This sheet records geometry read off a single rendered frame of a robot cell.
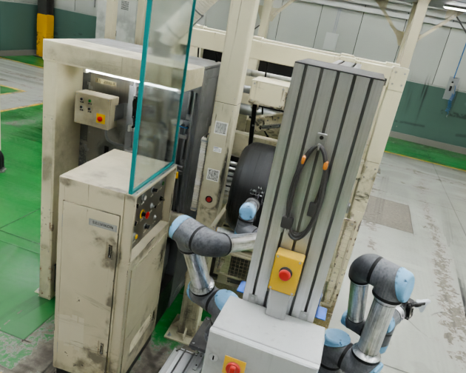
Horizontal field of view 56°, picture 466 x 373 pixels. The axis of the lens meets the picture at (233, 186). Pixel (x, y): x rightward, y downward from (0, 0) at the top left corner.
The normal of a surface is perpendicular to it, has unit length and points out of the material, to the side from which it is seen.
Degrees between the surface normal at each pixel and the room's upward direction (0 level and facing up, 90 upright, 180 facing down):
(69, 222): 90
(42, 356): 0
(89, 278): 90
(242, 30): 90
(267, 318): 0
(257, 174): 52
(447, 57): 90
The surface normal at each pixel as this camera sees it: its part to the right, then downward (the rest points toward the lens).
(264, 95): -0.23, 0.32
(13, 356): 0.18, -0.92
